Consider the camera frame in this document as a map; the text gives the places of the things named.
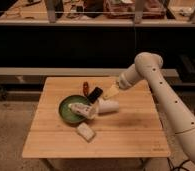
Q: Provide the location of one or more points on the beige sponge block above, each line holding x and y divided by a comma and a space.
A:
86, 132

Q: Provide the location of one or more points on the red brown small bottle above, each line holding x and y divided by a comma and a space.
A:
85, 88

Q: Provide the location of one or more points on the red tray on shelf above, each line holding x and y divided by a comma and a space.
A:
127, 9

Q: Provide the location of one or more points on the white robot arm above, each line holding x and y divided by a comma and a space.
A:
148, 66

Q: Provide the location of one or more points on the yellowish arm end effector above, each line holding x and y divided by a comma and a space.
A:
112, 91

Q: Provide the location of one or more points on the black eraser block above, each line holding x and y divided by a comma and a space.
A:
95, 94

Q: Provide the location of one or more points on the white paper cup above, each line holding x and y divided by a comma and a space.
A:
107, 106

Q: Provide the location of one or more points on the green bowl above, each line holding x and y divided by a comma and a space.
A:
66, 114

